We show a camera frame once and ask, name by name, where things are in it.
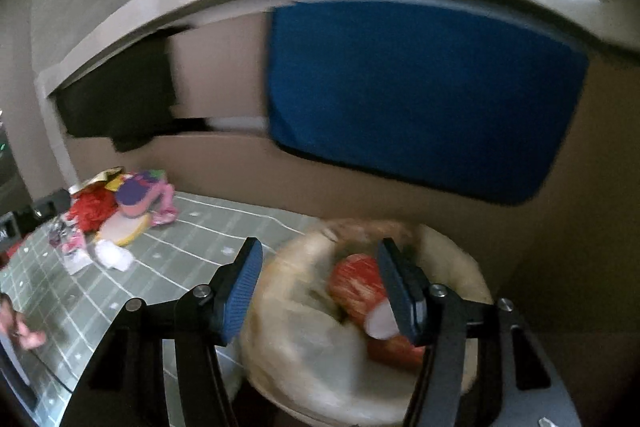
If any white tissue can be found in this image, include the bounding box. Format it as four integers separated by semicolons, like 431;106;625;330
95;239;135;272

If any pink patterned wrapper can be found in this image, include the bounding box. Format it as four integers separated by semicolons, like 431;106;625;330
150;182;179;226

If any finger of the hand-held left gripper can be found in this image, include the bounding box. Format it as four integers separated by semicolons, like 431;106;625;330
30;189;68;220

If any red crumpled wrapper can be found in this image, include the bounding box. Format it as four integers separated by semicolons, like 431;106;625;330
67;187;118;233

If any green grid tablecloth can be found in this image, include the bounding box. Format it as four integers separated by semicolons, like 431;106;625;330
0;189;321;427

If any white trash bin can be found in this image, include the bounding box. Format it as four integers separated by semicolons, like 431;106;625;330
239;219;496;427

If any gold foil wrapper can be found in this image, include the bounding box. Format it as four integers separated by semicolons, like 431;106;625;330
70;167;126;195

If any person's left hand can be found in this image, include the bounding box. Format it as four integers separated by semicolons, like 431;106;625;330
0;294;47;350

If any pink printed wrapper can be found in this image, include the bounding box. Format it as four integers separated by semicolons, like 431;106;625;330
50;217;93;275

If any yellow sponge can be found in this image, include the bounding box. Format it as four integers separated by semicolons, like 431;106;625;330
95;212;151;248

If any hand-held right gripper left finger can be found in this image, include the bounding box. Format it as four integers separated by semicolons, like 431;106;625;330
60;236;264;427

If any brown cardboard box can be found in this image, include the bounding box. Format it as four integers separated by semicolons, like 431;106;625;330
65;13;640;358

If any black cloth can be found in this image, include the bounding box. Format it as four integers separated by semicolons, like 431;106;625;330
54;27;196;152

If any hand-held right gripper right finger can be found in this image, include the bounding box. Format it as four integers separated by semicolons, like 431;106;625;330
376;237;583;427

